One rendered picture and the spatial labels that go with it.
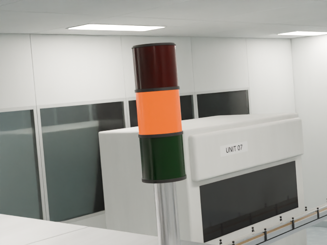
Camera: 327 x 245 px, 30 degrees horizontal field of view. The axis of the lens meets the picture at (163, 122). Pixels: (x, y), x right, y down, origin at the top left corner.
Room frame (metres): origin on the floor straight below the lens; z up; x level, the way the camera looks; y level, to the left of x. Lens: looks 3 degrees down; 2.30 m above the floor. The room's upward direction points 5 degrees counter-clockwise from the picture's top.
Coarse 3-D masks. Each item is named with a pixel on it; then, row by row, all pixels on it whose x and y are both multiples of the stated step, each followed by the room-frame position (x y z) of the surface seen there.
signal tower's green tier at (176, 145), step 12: (144, 144) 0.67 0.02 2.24; (156, 144) 0.66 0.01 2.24; (168, 144) 0.66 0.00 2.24; (180, 144) 0.67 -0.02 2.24; (144, 156) 0.67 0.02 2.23; (156, 156) 0.66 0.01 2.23; (168, 156) 0.66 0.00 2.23; (180, 156) 0.67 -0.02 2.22; (144, 168) 0.67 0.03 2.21; (156, 168) 0.66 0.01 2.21; (168, 168) 0.66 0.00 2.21; (180, 168) 0.67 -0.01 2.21
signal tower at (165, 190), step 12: (132, 48) 0.68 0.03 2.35; (180, 132) 0.67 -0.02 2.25; (144, 180) 0.67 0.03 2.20; (156, 180) 0.66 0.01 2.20; (168, 180) 0.66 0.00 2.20; (180, 180) 0.67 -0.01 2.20; (156, 192) 0.68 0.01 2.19; (168, 192) 0.67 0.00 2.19; (156, 204) 0.68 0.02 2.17; (168, 204) 0.67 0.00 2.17; (156, 216) 0.68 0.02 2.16; (168, 216) 0.67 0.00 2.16; (168, 228) 0.67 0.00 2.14; (168, 240) 0.67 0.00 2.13
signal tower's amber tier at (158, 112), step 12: (144, 96) 0.66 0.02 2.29; (156, 96) 0.66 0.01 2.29; (168, 96) 0.66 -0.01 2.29; (144, 108) 0.66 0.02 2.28; (156, 108) 0.66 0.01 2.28; (168, 108) 0.66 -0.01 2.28; (180, 108) 0.68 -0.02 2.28; (144, 120) 0.67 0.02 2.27; (156, 120) 0.66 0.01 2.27; (168, 120) 0.66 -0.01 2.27; (180, 120) 0.68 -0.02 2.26; (144, 132) 0.67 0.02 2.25; (156, 132) 0.66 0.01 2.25; (168, 132) 0.66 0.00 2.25
